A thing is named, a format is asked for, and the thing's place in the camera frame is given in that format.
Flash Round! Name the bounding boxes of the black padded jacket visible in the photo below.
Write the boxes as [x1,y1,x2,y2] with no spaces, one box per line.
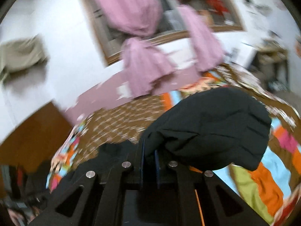
[46,87,271,190]

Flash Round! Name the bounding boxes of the colourful cartoon bed quilt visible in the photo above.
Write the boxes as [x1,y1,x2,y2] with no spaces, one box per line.
[46,64,300,224]

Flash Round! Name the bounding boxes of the brown wooden headboard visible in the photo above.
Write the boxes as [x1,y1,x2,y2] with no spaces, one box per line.
[1,102,72,173]

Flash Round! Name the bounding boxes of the wooden shelf unit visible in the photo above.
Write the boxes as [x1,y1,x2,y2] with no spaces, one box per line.
[249,39,289,93]

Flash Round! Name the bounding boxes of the pink curtain right panel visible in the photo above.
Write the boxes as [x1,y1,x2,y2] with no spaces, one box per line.
[178,0,224,72]

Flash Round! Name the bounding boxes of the pink curtain panel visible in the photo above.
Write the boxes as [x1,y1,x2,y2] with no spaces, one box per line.
[96,0,175,97]
[178,0,224,72]

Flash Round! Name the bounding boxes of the pink curtain left panel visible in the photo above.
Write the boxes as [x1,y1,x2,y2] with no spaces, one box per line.
[96,0,175,97]

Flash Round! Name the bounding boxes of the wooden framed window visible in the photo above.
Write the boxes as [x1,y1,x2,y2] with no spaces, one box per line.
[82,0,244,65]

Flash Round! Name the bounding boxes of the beige cloth on wall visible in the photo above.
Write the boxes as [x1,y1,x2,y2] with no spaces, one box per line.
[1,35,47,74]

